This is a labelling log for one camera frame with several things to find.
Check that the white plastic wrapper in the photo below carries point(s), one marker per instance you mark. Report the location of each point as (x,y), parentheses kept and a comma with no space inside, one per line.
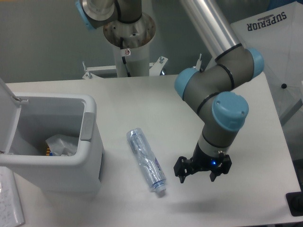
(62,145)

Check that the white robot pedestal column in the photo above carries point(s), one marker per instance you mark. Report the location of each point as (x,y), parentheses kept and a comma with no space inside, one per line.
(131,45)

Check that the crushed clear plastic bottle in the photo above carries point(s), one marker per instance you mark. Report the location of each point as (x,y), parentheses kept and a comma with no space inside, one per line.
(147,160)

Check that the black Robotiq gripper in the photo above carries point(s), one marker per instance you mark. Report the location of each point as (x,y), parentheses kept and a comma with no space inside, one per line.
(200,162)

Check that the yellow blue snack packet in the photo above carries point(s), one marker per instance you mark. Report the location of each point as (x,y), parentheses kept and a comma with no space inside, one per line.
(48,152)

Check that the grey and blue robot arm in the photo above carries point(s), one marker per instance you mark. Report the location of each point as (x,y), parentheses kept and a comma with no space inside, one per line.
(208,93)

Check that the black device at table edge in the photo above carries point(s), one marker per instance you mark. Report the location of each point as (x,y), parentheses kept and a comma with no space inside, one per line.
(295,203)

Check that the white notepad with handwriting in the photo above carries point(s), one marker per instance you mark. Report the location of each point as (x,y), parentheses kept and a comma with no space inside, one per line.
(11,213)

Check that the white plastic trash can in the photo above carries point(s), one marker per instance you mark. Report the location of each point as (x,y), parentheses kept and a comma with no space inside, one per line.
(28,119)

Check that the white Superior umbrella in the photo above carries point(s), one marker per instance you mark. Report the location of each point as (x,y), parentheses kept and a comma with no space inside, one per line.
(278,35)

